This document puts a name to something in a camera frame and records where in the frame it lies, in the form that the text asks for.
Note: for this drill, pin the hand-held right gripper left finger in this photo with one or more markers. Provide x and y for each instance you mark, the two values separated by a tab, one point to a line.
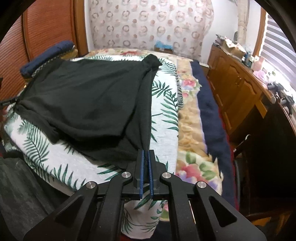
141	173

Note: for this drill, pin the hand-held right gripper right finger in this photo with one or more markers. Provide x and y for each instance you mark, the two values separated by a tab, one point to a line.
151	173

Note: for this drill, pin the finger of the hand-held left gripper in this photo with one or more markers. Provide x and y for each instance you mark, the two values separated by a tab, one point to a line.
7	103

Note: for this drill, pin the black printed t-shirt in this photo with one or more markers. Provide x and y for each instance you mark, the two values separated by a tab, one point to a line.
87	97

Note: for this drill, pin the floral blanket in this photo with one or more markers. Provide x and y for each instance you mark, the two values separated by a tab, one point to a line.
189	129

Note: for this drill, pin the navy folded garment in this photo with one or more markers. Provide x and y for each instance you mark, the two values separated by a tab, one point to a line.
46	56

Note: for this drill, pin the leaf print blanket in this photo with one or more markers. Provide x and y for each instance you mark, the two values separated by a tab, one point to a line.
166	111

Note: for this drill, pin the wooden headboard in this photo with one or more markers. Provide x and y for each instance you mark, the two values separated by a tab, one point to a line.
46	25

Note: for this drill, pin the navy blanket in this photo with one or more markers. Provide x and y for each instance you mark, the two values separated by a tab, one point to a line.
210	109

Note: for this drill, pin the dark green cloth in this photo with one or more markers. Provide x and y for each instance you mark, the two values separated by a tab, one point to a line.
25	197

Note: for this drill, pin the dark wooden chair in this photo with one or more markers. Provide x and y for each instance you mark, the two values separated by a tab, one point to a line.
266	173

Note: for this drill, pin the wooden cabinet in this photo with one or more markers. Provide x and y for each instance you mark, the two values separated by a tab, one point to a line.
238	88

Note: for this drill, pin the blue item in box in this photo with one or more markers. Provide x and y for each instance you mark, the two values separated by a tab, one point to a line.
164	45

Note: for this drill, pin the cardboard box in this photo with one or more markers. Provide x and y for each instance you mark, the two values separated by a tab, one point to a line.
234	48

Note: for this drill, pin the black tool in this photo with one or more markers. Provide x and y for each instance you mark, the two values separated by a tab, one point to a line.
275	87
287	99

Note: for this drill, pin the pink bottle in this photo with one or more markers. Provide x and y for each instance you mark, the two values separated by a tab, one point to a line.
260	67

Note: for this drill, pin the beige curtain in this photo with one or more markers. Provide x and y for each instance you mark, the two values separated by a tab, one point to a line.
242	20

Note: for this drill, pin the striped window blind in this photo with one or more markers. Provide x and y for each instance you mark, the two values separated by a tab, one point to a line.
279	41

